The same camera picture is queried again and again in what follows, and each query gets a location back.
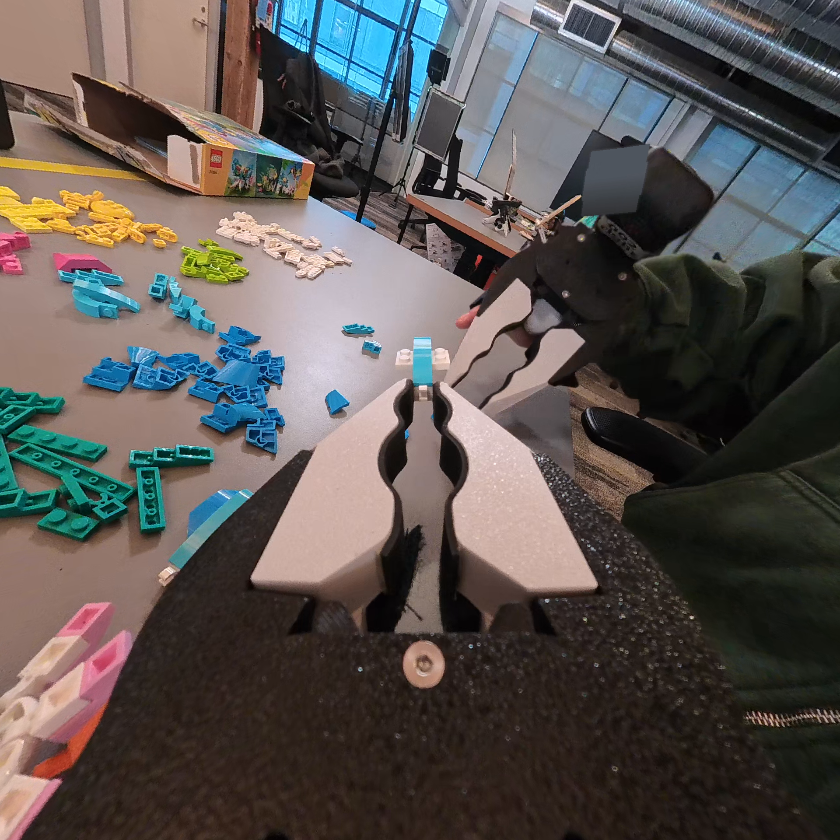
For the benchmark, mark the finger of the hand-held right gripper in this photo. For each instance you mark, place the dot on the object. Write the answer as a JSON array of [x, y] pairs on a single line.
[[492, 328], [544, 364]]

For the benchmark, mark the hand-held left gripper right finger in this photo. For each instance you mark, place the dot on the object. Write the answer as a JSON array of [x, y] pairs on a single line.
[[518, 525]]

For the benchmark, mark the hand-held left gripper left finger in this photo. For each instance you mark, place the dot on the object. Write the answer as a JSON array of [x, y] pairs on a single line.
[[328, 518]]

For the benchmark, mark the small white and blue lego assembly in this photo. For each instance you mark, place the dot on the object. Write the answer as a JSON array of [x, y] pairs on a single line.
[[422, 367]]

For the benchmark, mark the person's right forearm green sleeve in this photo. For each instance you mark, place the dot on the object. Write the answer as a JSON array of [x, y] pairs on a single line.
[[709, 328]]

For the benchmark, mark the blue curved lego wedge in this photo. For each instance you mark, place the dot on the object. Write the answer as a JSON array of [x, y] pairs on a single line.
[[338, 401]]

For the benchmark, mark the large light blue lego assembly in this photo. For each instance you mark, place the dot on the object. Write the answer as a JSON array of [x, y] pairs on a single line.
[[210, 518]]

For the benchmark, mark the small blue lego brick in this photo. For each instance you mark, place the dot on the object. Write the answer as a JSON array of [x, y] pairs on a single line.
[[372, 348]]

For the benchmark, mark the blue stepped lego plate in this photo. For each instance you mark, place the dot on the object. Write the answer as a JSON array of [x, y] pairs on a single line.
[[358, 329]]

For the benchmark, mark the pile of teal lego plates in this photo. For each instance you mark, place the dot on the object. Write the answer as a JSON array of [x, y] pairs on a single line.
[[59, 453]]

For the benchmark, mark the pile of lime lego pieces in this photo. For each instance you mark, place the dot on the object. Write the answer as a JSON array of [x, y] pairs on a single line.
[[210, 262]]

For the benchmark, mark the open cardboard lego box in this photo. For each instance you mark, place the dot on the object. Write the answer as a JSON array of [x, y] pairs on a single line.
[[249, 167]]

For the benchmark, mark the pile of pink white lego pieces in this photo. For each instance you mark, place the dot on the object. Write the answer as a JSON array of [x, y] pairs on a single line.
[[72, 669]]

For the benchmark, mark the pile of light blue lego pieces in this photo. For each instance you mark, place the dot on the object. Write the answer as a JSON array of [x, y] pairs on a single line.
[[98, 298]]

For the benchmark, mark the orange lego piece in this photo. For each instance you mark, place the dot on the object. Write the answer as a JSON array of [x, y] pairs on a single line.
[[65, 748]]

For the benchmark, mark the magenta lego slope brick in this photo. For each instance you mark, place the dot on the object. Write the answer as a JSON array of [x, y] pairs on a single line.
[[79, 262]]

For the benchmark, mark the pink lego plate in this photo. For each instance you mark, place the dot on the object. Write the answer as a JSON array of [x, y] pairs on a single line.
[[13, 241], [10, 264]]

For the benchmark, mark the pile of yellow lego pieces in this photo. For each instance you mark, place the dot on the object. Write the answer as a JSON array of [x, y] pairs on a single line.
[[39, 213]]

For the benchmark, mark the person's right hand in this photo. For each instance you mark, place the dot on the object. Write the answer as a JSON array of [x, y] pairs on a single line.
[[466, 320]]

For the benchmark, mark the white printed box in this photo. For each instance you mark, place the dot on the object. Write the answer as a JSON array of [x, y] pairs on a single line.
[[441, 246]]

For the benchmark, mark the large black monitor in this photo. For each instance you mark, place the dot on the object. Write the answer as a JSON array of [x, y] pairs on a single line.
[[571, 177]]

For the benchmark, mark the wooden stick model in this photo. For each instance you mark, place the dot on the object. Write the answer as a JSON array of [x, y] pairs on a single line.
[[506, 210]]

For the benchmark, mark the black chair armrest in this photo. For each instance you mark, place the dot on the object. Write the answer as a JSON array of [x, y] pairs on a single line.
[[630, 436]]

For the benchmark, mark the black office chair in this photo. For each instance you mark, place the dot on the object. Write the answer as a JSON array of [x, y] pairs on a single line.
[[446, 170], [328, 177]]

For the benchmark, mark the light panel on tripod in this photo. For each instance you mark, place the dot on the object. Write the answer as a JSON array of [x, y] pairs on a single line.
[[438, 121]]

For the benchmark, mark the black floor lamp blue base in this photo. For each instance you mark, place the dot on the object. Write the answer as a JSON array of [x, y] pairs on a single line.
[[384, 131]]

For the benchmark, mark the person's green hoodie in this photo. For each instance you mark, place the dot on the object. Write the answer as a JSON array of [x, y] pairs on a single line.
[[754, 590]]

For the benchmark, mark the white air vent grille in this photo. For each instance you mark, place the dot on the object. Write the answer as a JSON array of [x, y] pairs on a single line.
[[590, 21]]

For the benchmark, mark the small black studio light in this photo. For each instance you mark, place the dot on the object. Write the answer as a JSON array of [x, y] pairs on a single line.
[[439, 67]]

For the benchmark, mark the dark jacket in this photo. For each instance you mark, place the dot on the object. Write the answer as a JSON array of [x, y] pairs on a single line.
[[305, 98]]

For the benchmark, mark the white door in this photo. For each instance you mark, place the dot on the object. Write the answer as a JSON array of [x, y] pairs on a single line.
[[170, 46]]

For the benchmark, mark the yellow tape strip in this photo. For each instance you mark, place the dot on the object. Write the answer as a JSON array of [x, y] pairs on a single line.
[[65, 167]]

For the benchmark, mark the black panel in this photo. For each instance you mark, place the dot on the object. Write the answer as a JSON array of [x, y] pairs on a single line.
[[5, 118]]

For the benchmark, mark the wide silver air duct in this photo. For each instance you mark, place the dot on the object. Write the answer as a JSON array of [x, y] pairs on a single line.
[[754, 33]]

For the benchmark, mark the wooden post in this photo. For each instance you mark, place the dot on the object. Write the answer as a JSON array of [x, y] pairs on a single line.
[[241, 59]]

